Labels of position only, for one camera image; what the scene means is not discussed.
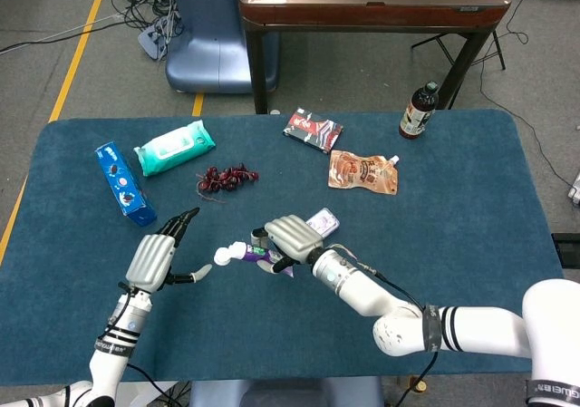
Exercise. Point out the white round plastic object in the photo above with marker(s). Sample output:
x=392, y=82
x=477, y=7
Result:
x=222, y=257

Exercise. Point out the black flat device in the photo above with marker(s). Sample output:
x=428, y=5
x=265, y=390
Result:
x=566, y=248

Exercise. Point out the green wet wipes pack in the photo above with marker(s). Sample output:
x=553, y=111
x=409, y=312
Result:
x=174, y=146

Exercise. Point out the dark drink bottle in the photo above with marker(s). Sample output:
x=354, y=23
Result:
x=417, y=114

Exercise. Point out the grey power strip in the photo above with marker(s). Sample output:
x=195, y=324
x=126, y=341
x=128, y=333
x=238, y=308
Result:
x=151, y=40

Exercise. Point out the small clear plastic box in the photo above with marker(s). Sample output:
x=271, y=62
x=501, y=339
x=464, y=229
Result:
x=326, y=223

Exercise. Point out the red black printed box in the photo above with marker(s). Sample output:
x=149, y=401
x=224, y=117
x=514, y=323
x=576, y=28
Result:
x=312, y=130

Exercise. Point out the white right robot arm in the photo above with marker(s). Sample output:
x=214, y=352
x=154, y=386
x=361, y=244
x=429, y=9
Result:
x=362, y=296

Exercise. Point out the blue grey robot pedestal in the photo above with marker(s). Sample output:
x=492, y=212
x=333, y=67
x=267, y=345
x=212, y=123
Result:
x=285, y=393

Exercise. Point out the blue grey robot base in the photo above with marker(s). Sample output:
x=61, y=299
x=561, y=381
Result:
x=204, y=53

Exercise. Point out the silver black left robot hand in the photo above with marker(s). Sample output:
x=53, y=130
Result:
x=149, y=262

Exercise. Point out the orange spout pouch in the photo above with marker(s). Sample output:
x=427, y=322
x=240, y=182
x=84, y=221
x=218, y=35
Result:
x=360, y=173

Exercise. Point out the blue cookie box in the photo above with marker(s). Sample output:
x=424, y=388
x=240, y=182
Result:
x=122, y=185

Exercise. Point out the small brown capped bottle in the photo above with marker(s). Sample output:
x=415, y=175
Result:
x=419, y=384

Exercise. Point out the teal felt table mat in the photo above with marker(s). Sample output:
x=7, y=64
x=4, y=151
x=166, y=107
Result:
x=272, y=325

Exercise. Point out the dark red grape bunch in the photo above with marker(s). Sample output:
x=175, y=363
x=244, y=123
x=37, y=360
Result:
x=224, y=179

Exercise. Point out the brown wooden table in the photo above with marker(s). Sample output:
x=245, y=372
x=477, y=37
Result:
x=371, y=8

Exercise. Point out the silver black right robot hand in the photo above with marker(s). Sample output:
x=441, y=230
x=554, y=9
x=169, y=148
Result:
x=294, y=239

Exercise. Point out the purple toothpaste tube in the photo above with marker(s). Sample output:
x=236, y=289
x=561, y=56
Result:
x=254, y=255

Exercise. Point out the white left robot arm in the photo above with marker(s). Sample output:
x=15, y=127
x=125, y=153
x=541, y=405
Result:
x=113, y=357

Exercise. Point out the white plug adapter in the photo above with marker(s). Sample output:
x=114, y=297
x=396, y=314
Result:
x=574, y=194

